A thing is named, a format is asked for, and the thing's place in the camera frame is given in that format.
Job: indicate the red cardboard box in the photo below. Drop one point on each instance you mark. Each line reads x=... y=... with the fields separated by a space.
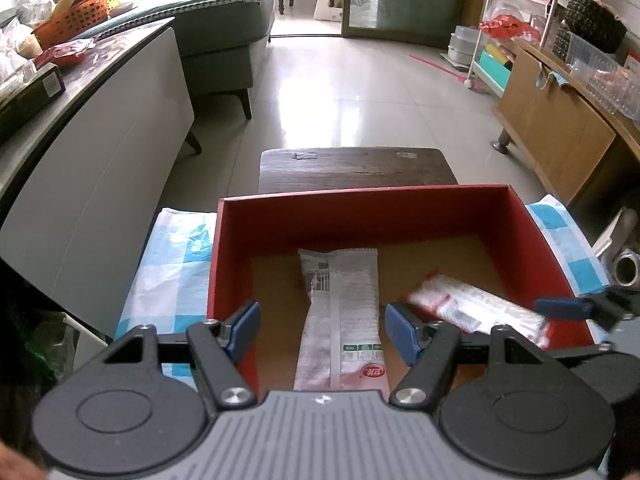
x=350 y=215

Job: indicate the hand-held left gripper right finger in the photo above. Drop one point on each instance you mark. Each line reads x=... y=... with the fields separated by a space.
x=400 y=330

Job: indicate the wooden cabinet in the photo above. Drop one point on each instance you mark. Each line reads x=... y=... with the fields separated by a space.
x=555 y=130

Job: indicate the black flat box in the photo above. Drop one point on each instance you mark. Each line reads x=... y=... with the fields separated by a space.
x=30 y=97

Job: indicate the green sofa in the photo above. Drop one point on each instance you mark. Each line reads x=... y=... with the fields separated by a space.
x=220 y=25

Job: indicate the dark woven basket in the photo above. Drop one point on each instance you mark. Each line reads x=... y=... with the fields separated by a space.
x=595 y=22

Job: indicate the green plastic bag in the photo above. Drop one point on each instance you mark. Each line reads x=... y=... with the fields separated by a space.
x=47 y=345

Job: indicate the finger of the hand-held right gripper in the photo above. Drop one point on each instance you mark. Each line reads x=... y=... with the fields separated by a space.
x=595 y=351
x=560 y=308

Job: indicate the small blue rag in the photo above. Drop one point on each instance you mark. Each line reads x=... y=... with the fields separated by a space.
x=550 y=80

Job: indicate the dark wooden stool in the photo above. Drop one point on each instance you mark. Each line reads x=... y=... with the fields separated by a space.
x=350 y=170

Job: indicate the blue checked cloth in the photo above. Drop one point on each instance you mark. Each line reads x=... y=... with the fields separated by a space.
x=165 y=270

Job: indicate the white sideboard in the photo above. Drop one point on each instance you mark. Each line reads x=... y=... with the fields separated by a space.
x=100 y=160

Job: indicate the orange plastic basket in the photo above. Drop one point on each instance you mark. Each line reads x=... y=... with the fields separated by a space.
x=75 y=20

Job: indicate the white plastic bag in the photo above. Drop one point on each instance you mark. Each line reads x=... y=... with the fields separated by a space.
x=35 y=7
x=15 y=55

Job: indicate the white storage boxes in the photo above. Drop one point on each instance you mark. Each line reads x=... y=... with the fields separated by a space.
x=462 y=45

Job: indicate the metal cylinder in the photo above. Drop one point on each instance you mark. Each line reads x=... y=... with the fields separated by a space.
x=625 y=267

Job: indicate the teal storage bin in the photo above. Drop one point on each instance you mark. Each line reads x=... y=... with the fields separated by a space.
x=492 y=72

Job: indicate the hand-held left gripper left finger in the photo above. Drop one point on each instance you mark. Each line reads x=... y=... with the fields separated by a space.
x=245 y=325

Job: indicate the clear plastic containers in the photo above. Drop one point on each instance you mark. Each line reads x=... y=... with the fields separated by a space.
x=605 y=77

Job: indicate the red plastic bag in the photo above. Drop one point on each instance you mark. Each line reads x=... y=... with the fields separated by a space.
x=507 y=27

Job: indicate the pink broom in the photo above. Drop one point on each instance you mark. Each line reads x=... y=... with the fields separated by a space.
x=450 y=74

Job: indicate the long white snack packet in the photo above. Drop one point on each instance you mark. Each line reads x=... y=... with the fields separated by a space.
x=340 y=310

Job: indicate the red white snack packet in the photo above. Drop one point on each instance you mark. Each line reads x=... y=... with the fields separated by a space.
x=470 y=305

